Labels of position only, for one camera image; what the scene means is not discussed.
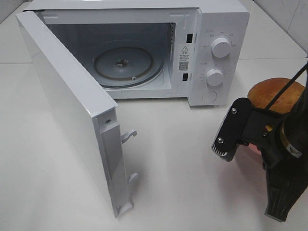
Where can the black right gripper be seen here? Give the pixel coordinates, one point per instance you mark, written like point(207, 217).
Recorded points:
point(286, 176)

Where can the pink round plate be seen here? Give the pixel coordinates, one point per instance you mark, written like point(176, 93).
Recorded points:
point(251, 149)

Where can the toy hamburger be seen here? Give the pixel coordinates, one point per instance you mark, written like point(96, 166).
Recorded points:
point(263, 92)

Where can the round white door button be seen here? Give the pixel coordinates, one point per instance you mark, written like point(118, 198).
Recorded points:
point(209, 97)

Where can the white microwave door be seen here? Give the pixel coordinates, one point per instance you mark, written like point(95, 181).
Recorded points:
point(84, 110)

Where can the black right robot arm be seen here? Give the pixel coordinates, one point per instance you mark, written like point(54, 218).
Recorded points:
point(294, 131)

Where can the white lower timer knob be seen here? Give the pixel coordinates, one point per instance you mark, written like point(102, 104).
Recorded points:
point(214, 77)

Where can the white upper power knob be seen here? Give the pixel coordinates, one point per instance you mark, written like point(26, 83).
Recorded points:
point(220, 46)

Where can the white microwave oven body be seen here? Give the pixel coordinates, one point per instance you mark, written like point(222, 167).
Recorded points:
point(181, 29)

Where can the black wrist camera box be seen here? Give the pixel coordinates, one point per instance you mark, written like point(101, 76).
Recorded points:
point(227, 138)

